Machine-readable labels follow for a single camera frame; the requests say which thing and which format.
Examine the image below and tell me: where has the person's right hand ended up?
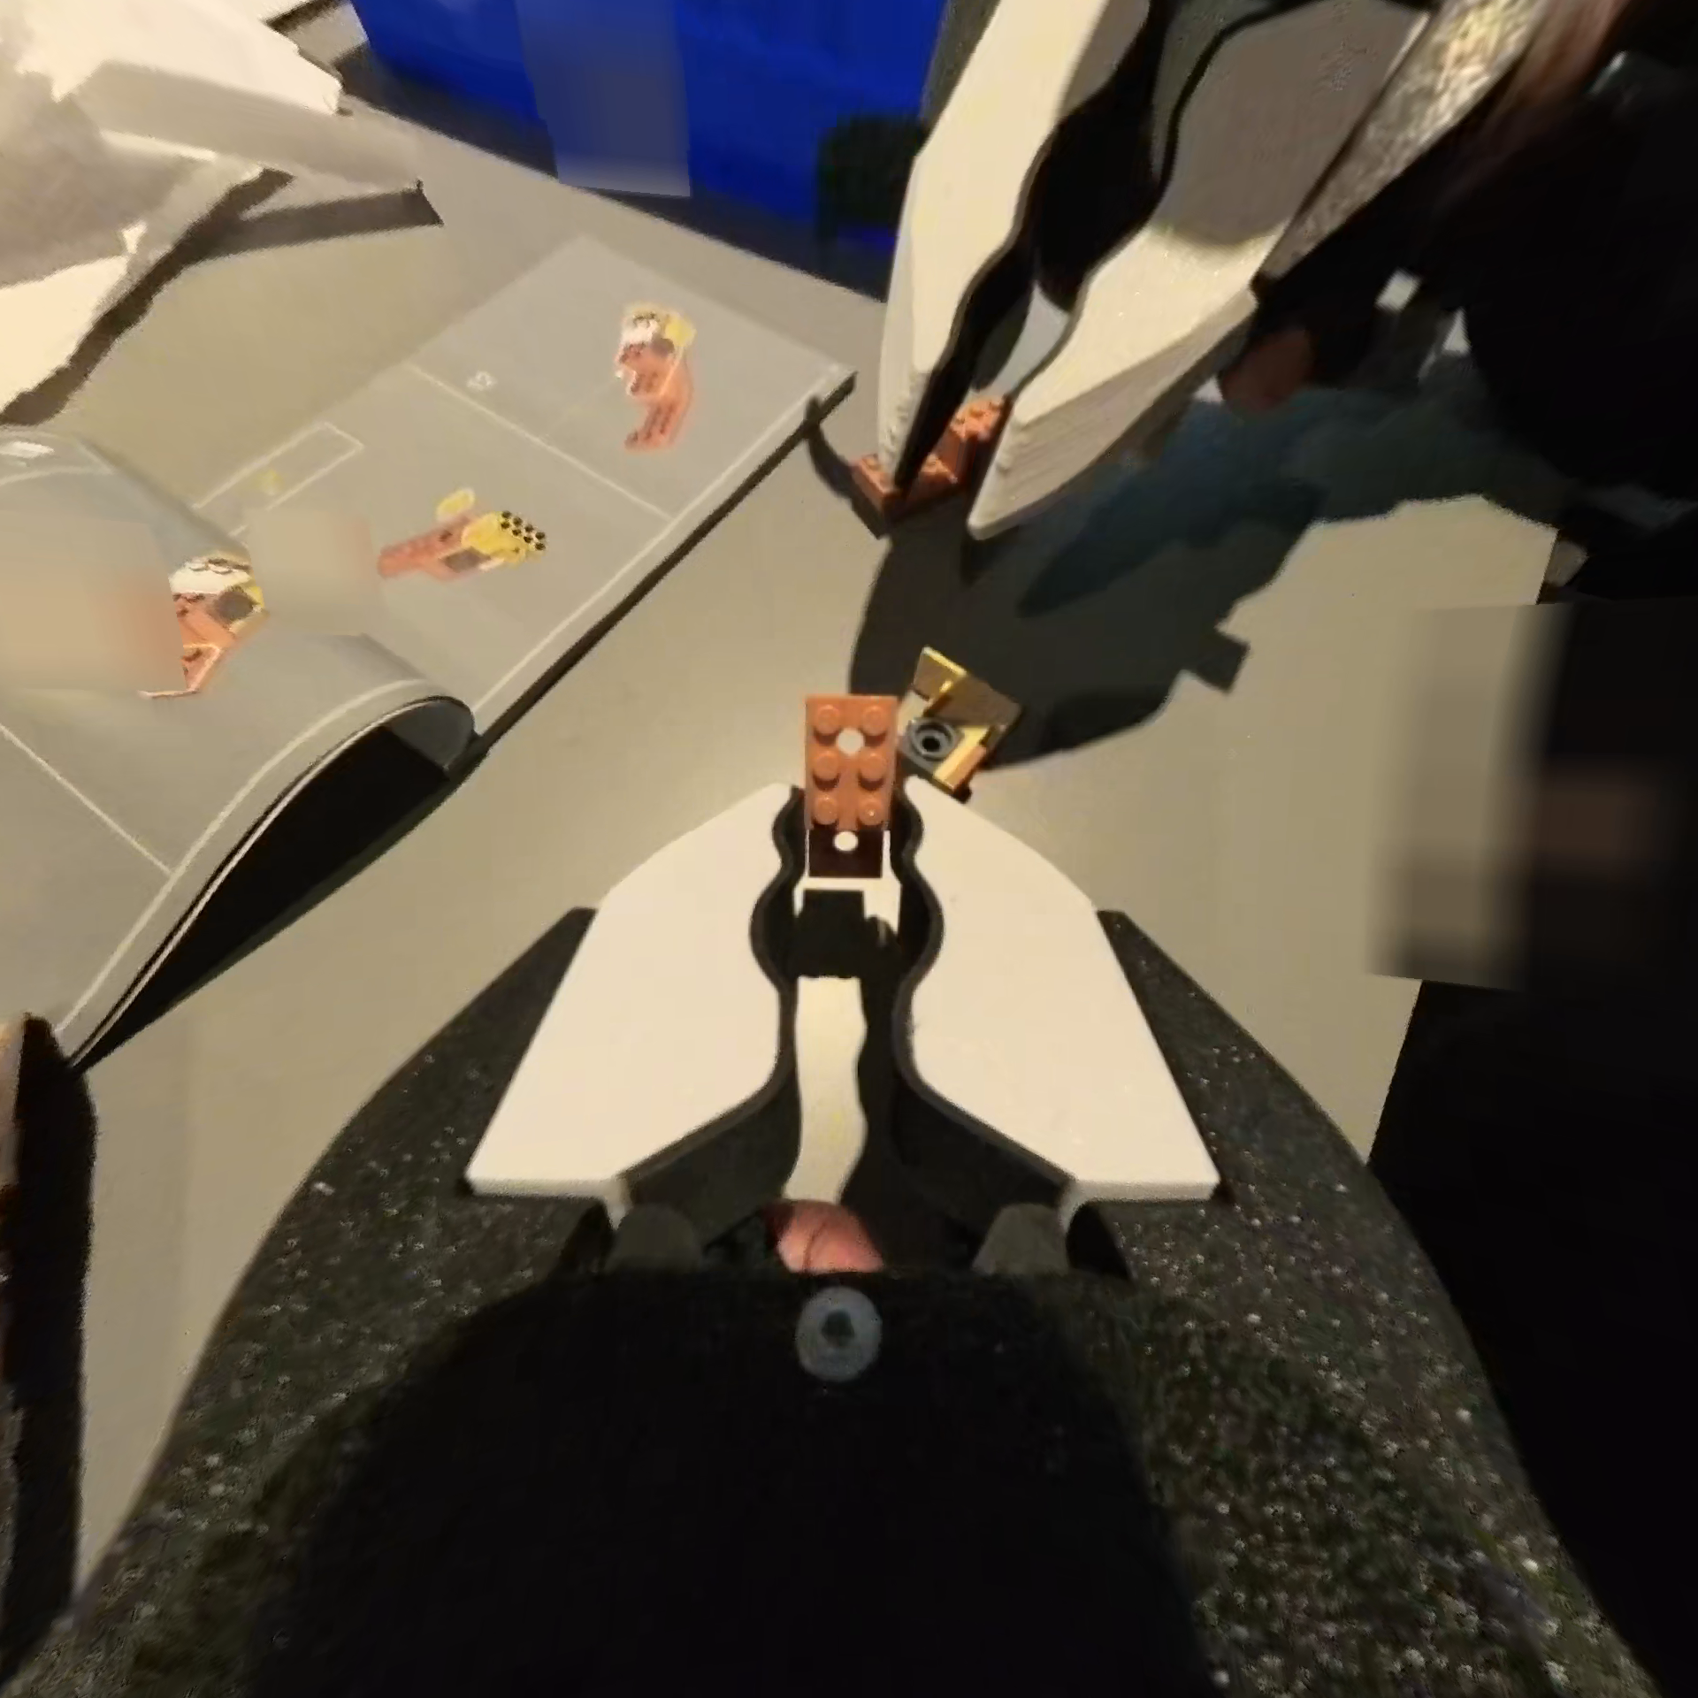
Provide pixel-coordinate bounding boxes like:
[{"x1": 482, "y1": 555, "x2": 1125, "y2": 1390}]
[{"x1": 1219, "y1": 321, "x2": 1317, "y2": 415}]

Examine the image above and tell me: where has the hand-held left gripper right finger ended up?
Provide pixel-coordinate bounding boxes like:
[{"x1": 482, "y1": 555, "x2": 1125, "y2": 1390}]
[{"x1": 887, "y1": 796, "x2": 1222, "y2": 1208}]

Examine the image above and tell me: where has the grey instruction booklet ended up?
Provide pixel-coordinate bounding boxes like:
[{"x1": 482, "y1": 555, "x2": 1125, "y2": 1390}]
[{"x1": 0, "y1": 238, "x2": 856, "y2": 1069}]

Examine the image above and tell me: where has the yellow and black brick piece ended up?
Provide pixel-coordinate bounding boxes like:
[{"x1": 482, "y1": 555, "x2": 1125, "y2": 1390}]
[{"x1": 898, "y1": 646, "x2": 1025, "y2": 799}]

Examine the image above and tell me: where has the stack of blue plastic bins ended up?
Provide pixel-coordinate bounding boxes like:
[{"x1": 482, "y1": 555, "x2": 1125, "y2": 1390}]
[{"x1": 345, "y1": 0, "x2": 959, "y2": 298}]

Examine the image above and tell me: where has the black foam block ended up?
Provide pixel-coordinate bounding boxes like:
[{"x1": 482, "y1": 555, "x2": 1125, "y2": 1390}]
[{"x1": 814, "y1": 116, "x2": 930, "y2": 255}]

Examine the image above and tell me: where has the grey desk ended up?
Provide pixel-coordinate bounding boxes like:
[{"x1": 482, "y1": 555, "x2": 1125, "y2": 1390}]
[{"x1": 0, "y1": 118, "x2": 1568, "y2": 1595}]

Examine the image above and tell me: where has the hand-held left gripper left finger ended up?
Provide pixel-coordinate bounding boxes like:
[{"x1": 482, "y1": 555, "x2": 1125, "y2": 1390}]
[{"x1": 464, "y1": 782, "x2": 814, "y2": 1211}]

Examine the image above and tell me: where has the crumpled white paper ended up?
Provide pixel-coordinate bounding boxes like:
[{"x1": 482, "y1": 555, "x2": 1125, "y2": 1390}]
[{"x1": 0, "y1": 0, "x2": 443, "y2": 415}]

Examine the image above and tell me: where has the person's black clothing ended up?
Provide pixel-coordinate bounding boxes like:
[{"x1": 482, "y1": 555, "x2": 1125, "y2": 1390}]
[{"x1": 1324, "y1": 0, "x2": 1698, "y2": 1698}]

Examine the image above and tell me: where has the brown angled toy brick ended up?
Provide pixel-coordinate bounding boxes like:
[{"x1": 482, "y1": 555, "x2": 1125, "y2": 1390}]
[{"x1": 852, "y1": 397, "x2": 1014, "y2": 518}]

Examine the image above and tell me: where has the brown toy brick plate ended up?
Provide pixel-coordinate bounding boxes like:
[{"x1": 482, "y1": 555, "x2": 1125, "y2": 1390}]
[{"x1": 798, "y1": 691, "x2": 900, "y2": 886}]

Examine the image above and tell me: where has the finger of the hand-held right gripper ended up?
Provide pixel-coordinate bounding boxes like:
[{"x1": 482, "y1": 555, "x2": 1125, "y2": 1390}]
[
  {"x1": 878, "y1": 0, "x2": 1154, "y2": 496},
  {"x1": 963, "y1": 0, "x2": 1435, "y2": 539}
]

